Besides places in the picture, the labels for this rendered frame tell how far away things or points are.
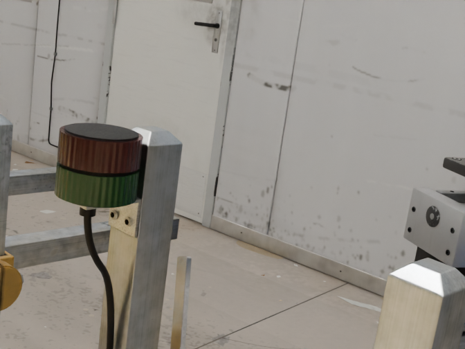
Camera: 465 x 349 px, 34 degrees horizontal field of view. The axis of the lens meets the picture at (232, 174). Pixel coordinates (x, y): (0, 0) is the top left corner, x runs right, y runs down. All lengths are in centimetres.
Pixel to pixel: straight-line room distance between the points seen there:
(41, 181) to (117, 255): 59
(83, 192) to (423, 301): 25
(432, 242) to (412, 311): 82
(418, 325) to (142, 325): 26
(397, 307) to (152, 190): 23
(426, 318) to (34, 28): 475
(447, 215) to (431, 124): 214
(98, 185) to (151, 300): 12
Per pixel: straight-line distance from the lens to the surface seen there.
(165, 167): 58
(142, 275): 60
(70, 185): 54
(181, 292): 70
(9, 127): 79
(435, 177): 335
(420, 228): 127
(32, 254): 90
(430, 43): 335
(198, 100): 406
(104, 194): 53
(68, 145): 53
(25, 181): 117
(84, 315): 296
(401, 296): 43
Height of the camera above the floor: 127
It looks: 14 degrees down
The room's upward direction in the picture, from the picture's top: 8 degrees clockwise
